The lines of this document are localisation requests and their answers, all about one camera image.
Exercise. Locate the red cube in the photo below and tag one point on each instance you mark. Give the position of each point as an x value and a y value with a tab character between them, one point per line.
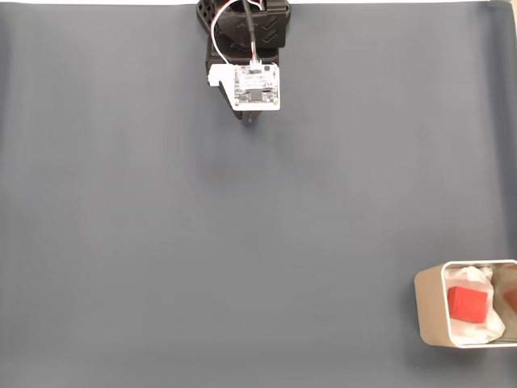
467	304

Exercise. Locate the beige box with rounded corners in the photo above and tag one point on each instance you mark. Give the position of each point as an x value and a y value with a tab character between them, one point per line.
430	307

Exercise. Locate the dark blue table mat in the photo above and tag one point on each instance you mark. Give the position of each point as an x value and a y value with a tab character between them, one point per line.
258	242

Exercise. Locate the white crumpled cloth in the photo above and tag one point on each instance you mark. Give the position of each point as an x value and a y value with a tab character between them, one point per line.
464	335

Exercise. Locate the white camera circuit board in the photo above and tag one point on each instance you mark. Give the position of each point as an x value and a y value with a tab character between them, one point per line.
256	87

